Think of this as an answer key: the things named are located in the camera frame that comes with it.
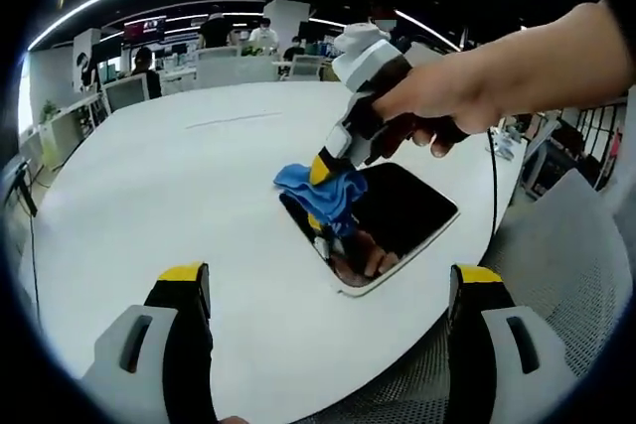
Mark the wall screen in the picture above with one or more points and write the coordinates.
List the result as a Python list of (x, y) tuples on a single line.
[(145, 30)]

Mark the black tablet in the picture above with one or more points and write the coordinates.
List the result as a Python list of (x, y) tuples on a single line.
[(412, 210)]

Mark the person's right hand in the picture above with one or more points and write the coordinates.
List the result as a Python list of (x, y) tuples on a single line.
[(437, 96)]

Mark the person's left hand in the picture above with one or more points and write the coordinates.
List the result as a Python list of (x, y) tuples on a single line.
[(232, 419)]

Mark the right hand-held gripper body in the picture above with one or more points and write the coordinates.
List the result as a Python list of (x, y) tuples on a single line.
[(367, 61)]

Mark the blue cleaning cloth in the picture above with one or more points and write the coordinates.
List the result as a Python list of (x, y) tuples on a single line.
[(323, 200)]

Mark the black chair frame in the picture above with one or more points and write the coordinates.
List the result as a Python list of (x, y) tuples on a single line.
[(20, 185)]

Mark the person's grey shirt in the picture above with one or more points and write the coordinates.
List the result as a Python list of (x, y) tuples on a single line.
[(627, 215)]

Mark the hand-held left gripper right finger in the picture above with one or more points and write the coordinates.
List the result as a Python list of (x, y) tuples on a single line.
[(472, 344)]

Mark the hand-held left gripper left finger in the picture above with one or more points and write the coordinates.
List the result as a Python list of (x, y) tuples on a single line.
[(184, 344)]

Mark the green potted plant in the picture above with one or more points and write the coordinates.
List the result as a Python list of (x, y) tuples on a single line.
[(48, 111)]

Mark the grey mesh office chair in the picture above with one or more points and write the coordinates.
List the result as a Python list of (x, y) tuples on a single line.
[(561, 265)]

